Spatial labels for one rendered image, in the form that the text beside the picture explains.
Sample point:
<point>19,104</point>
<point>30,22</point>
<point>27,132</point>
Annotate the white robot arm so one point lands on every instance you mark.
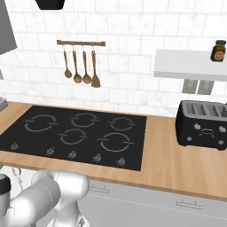
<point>44,195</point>

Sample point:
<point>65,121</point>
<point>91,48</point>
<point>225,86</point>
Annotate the grey drawer front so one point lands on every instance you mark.
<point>159,199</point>
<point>124,193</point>

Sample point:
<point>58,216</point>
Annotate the white open drawer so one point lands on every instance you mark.
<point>28,174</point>

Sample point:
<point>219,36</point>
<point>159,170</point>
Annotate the grey metal tongs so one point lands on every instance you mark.
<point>17,173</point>

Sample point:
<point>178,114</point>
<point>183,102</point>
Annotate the black hob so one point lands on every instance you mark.
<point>88,139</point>

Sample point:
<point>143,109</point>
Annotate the wooden spatula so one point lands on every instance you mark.
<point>95,80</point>

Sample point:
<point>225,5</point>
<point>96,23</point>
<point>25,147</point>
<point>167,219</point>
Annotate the wooden ladle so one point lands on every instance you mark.
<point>77,78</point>
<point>87,79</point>

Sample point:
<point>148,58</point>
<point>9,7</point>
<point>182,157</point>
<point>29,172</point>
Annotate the grey hob knob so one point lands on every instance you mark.
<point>72,154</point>
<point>97,158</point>
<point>14,145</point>
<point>50,151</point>
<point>120,161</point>

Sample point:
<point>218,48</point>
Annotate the small wooden spoon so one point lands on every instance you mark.
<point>67,72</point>

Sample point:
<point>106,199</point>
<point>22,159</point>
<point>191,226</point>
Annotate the black toaster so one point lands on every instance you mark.
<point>201,130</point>

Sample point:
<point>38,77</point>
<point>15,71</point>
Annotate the grey cupboard door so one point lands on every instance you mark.
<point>183,220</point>
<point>115,214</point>

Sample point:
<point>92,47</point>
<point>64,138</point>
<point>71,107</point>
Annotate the grey appliance edge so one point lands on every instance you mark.
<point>2,104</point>

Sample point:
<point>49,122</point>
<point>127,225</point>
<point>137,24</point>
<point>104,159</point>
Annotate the amber jar with black lid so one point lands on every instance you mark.
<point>218,53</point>

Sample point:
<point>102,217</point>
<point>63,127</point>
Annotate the black range hood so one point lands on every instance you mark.
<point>50,4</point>

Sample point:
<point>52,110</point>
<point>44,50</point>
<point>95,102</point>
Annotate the wooden wall rail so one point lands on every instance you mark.
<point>81,43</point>

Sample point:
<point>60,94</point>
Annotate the grey wall outlet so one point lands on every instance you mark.
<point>205,87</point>
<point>189,86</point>

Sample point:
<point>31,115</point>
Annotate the white wall shelf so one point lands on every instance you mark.
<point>189,65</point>

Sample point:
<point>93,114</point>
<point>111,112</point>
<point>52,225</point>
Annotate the grey wall cupboard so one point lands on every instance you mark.
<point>6,29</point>

